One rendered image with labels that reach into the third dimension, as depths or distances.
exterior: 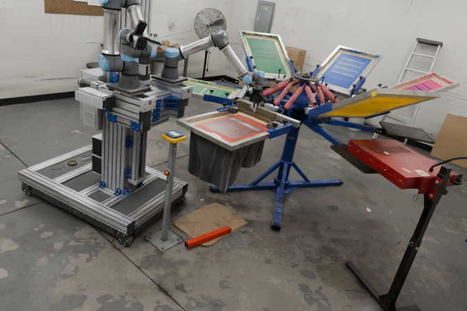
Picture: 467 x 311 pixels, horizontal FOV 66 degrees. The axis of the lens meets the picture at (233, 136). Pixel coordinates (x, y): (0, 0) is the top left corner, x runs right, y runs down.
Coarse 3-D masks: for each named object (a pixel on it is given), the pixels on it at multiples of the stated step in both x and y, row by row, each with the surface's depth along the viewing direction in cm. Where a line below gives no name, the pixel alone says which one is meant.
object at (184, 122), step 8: (216, 112) 315; (224, 112) 324; (184, 120) 286; (192, 120) 294; (192, 128) 275; (200, 128) 274; (208, 136) 265; (216, 136) 265; (256, 136) 277; (264, 136) 283; (224, 144) 256; (232, 144) 255; (240, 144) 260; (248, 144) 269
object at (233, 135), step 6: (240, 126) 302; (258, 126) 309; (264, 126) 311; (222, 132) 284; (228, 132) 286; (234, 132) 288; (240, 132) 290; (246, 132) 292; (252, 132) 294; (258, 132) 296; (222, 138) 272; (228, 138) 274; (234, 138) 276; (240, 138) 278
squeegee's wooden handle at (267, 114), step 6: (240, 102) 322; (246, 102) 319; (246, 108) 319; (258, 108) 311; (264, 108) 309; (258, 114) 312; (264, 114) 308; (270, 114) 304; (276, 114) 303; (270, 120) 305
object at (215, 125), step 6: (216, 120) 307; (222, 120) 310; (228, 120) 312; (240, 120) 317; (246, 120) 319; (252, 120) 322; (198, 126) 287; (204, 126) 289; (210, 126) 291; (216, 126) 293; (222, 126) 295; (228, 126) 297; (234, 126) 300; (210, 132) 280; (216, 132) 282
